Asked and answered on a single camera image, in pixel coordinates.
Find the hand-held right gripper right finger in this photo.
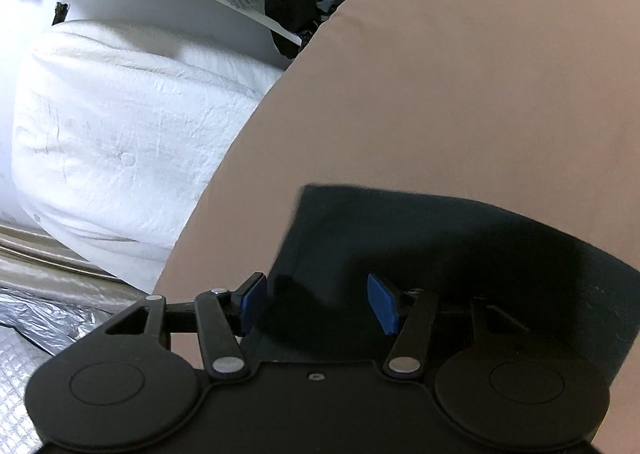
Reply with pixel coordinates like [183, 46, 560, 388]
[366, 274, 531, 380]

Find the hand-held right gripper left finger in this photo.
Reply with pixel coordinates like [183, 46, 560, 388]
[105, 271, 268, 382]

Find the black garment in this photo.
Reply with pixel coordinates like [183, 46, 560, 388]
[240, 184, 640, 385]

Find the silver foil cover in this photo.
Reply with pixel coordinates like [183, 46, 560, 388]
[0, 284, 116, 360]

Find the white cloth cover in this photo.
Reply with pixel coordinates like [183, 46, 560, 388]
[10, 18, 286, 295]

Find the beige curtain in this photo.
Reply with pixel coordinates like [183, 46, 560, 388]
[0, 224, 146, 292]

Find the silver quilted insulation sheet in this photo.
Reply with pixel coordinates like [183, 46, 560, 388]
[0, 324, 66, 454]

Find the white rack pole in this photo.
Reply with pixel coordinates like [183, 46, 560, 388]
[107, 0, 303, 49]

